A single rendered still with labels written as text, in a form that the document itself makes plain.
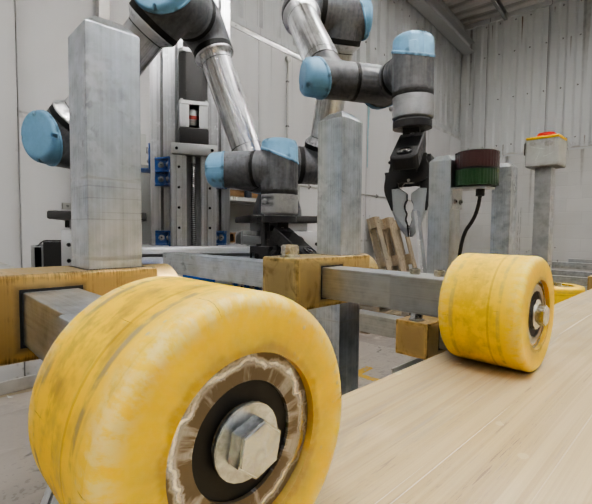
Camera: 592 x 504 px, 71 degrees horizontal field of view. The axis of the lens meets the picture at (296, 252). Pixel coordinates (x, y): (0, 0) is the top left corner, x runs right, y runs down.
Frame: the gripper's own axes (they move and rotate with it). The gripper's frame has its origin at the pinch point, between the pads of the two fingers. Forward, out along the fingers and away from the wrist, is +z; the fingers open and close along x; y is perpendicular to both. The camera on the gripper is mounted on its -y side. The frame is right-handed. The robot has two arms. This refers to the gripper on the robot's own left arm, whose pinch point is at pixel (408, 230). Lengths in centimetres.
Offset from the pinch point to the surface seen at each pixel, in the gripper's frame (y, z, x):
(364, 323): -12.6, 15.1, 4.7
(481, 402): -53, 9, -13
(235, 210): 242, -13, 198
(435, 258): -12.4, 4.0, -6.2
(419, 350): -20.1, 16.2, -5.2
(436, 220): -12.2, -1.7, -6.2
